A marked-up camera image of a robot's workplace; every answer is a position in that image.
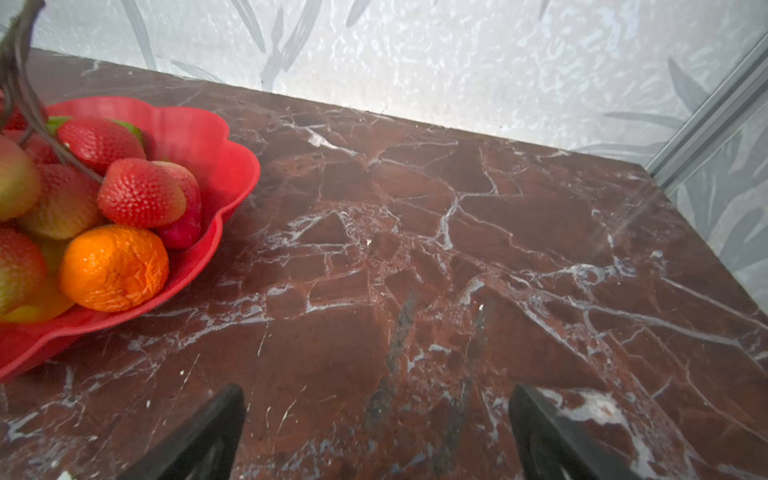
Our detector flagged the red flower-shaped fruit bowl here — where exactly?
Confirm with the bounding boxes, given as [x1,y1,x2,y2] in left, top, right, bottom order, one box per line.
[1,96,261,381]

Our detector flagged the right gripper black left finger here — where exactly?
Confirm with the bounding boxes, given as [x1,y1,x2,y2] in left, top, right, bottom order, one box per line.
[118,384,246,479]

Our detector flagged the pink-yellow fake fruit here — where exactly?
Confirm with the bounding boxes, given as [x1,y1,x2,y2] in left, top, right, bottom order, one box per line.
[152,160,203,251]

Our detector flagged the yellow-orange fake gourd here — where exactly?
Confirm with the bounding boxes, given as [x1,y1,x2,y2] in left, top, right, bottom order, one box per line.
[1,237,75,324]

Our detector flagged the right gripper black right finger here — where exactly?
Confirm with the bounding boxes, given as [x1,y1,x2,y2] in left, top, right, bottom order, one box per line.
[508,384,638,480]

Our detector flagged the small fake orange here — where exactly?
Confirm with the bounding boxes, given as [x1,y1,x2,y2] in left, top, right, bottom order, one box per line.
[58,224,170,312]

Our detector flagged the green-yellow fake cucumber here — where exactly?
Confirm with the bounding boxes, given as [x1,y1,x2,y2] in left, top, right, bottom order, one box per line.
[46,116,145,145]

